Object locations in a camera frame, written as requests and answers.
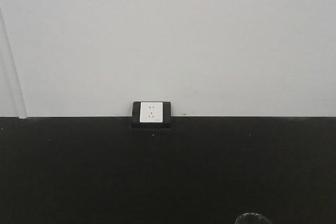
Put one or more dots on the clear glass beaker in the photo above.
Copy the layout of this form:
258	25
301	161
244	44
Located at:
252	218

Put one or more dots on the black socket housing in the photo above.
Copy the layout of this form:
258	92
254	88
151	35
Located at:
136	125

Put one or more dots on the white wall power socket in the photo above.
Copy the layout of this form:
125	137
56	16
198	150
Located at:
151	112

